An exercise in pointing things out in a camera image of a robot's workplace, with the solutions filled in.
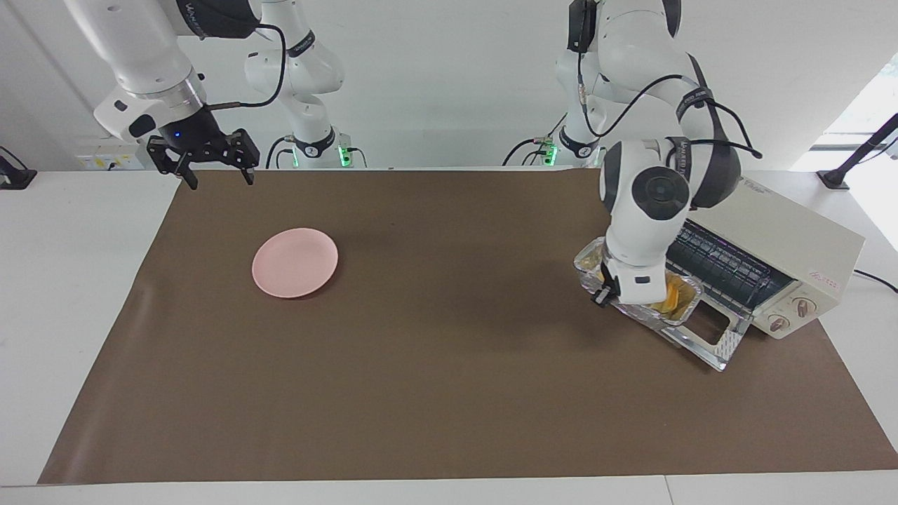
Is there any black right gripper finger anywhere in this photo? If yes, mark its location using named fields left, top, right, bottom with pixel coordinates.
left=229, top=128, right=261, bottom=187
left=147, top=136, right=199, bottom=189

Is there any aluminium foil tray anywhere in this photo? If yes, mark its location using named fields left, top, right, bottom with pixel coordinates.
left=574, top=237, right=704, bottom=328

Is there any golden ridged bread roll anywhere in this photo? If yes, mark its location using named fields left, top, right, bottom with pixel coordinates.
left=655, top=274, right=692, bottom=314

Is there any glass oven door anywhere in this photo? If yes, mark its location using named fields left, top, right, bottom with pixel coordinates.
left=617, top=295, right=753, bottom=372

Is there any cream toaster oven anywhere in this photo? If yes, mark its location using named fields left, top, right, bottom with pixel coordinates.
left=666, top=172, right=865, bottom=341

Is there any pink round plate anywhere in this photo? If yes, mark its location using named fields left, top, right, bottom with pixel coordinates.
left=251, top=228, right=340, bottom=299

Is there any black table clamp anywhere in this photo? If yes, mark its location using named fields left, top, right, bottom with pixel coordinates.
left=0, top=146, right=38, bottom=191

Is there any brown table mat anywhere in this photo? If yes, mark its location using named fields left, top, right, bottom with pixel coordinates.
left=37, top=168, right=898, bottom=486

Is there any black right base cable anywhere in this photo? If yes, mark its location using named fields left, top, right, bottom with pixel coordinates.
left=265, top=135, right=370, bottom=170

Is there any black base cable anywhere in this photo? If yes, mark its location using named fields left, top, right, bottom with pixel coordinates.
left=265, top=135, right=370, bottom=170
left=502, top=109, right=563, bottom=168

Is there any white wall socket box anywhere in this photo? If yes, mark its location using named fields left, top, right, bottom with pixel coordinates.
left=76, top=136, right=152, bottom=171

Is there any black left base cable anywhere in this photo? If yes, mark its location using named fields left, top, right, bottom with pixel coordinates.
left=502, top=109, right=563, bottom=168

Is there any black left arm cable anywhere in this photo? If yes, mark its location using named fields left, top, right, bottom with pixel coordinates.
left=577, top=41, right=763, bottom=159

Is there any black oven power cable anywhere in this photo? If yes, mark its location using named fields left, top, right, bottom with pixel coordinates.
left=852, top=269, right=898, bottom=295

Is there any black camera stand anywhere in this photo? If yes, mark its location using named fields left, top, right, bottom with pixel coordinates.
left=817, top=112, right=898, bottom=191

